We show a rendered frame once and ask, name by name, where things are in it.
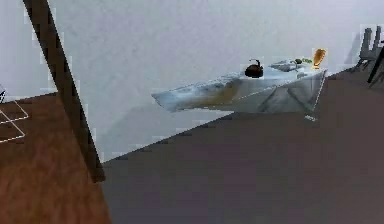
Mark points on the glossy grey counter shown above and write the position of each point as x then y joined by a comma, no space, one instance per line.
253,95

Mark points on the black kettle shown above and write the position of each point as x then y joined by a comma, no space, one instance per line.
254,70

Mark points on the green round vegetable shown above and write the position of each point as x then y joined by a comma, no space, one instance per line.
298,61

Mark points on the grey chair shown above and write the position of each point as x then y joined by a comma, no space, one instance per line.
368,50

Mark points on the black table leg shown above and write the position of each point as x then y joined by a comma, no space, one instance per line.
376,66

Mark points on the dark brown door frame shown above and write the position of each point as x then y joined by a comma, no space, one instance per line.
63,86

